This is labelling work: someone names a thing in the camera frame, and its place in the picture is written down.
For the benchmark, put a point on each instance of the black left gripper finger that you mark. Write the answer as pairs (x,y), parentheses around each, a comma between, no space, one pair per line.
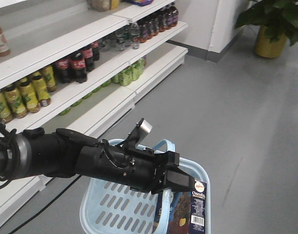
(176,181)
(171,159)

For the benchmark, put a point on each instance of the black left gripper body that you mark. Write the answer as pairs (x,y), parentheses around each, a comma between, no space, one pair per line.
(133,167)

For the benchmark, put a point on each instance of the dark chocolate cookie box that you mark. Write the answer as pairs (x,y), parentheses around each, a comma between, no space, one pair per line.
(186,212)

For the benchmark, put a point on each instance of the light blue plastic basket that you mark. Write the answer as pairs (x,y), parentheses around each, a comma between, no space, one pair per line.
(111,208)

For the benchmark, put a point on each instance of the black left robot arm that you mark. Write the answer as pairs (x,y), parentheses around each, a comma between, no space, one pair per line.
(65,153)

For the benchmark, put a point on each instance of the white supermarket shelf unit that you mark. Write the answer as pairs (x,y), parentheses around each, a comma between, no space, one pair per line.
(39,32)

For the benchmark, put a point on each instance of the yellow plant pot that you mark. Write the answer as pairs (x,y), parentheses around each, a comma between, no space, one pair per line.
(264,48)

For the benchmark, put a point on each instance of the green potted plant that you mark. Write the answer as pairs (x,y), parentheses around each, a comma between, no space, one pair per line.
(279,17)

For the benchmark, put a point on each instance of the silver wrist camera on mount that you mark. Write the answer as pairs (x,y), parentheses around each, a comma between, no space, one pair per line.
(142,131)

